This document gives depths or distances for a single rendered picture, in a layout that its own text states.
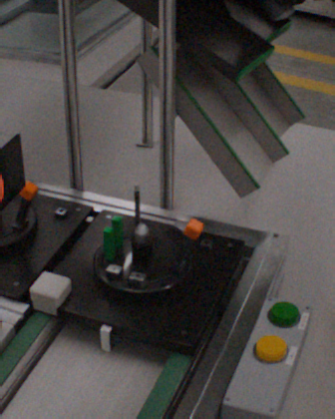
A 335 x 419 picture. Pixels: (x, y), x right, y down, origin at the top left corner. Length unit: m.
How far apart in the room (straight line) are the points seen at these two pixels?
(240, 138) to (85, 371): 0.49
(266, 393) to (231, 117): 0.53
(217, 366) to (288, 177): 0.64
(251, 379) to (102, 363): 0.21
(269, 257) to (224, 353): 0.21
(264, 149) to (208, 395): 0.52
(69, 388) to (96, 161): 0.68
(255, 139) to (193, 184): 0.23
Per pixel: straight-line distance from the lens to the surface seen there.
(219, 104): 1.18
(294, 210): 1.33
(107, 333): 0.91
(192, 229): 0.90
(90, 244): 1.05
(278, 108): 1.34
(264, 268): 1.02
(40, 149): 1.53
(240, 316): 0.95
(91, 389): 0.91
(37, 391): 0.91
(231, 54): 1.08
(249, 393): 0.84
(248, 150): 1.18
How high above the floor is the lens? 1.61
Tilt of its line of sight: 34 degrees down
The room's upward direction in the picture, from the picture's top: straight up
